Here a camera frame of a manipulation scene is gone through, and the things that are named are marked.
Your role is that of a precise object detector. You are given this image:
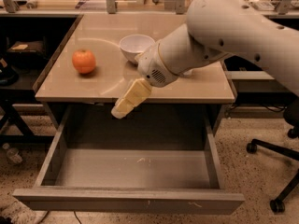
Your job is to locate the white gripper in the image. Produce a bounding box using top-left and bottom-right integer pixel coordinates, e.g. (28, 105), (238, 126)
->
(111, 42), (178, 119)

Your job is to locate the orange fruit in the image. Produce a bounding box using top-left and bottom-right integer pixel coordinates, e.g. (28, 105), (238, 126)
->
(72, 49), (96, 75)

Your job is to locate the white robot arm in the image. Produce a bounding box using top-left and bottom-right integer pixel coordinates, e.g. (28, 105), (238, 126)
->
(111, 0), (299, 119)

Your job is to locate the grey cabinet with glossy top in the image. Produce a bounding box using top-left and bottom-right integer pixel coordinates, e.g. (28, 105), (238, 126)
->
(34, 12), (235, 124)

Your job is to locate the open grey top drawer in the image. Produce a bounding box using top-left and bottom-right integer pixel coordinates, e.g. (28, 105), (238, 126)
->
(13, 105), (244, 215)

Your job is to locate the white bowl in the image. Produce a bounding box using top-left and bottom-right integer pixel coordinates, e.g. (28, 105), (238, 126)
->
(119, 35), (155, 64)

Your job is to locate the black side table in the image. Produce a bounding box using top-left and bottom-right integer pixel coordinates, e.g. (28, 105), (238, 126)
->
(0, 36), (52, 144)

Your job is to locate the small bottle on floor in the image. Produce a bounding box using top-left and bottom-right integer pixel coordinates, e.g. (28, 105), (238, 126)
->
(2, 143), (23, 164)

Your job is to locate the black office chair base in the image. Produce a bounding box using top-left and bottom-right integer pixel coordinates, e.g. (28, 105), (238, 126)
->
(246, 138), (299, 215)

